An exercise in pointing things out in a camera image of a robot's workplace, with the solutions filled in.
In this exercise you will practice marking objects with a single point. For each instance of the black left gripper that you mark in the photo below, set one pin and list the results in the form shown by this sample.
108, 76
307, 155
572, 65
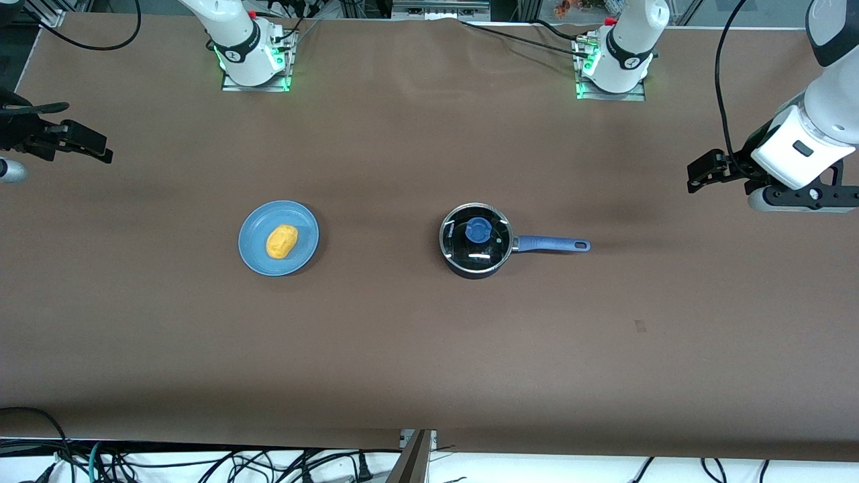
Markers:
738, 164

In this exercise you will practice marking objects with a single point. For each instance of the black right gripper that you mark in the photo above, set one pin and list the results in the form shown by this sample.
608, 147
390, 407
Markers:
20, 129

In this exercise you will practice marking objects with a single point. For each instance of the yellow potato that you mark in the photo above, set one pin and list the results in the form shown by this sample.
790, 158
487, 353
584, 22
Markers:
282, 241

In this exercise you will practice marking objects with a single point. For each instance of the glass lid blue knob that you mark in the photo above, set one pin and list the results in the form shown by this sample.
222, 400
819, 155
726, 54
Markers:
478, 231

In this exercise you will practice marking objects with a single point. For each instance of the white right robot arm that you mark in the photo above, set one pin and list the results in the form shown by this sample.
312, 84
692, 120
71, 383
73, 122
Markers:
235, 33

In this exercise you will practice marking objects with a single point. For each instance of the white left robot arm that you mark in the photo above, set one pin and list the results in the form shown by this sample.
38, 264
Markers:
631, 40

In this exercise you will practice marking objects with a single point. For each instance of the blue plate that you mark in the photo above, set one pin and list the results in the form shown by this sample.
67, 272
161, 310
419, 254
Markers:
258, 235

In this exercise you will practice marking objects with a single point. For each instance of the orange object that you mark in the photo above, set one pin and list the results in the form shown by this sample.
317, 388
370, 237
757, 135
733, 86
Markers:
567, 7

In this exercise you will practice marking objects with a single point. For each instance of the brown table cover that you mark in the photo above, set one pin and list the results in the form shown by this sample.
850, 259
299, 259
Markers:
402, 349

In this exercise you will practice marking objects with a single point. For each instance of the aluminium profile bar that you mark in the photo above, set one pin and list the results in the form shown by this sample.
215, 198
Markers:
416, 463

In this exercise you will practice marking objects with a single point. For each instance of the black power plug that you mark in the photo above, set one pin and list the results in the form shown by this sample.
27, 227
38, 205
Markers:
364, 469

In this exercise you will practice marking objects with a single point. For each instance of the metal corner bracket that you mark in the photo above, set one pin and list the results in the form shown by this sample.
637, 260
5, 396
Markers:
54, 19

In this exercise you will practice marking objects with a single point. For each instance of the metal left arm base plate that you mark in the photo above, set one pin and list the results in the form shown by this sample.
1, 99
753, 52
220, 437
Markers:
590, 90

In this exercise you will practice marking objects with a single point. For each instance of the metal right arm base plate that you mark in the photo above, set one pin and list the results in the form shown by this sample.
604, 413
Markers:
285, 67

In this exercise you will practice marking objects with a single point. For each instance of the aluminium frame rail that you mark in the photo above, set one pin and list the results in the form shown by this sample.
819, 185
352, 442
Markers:
439, 10

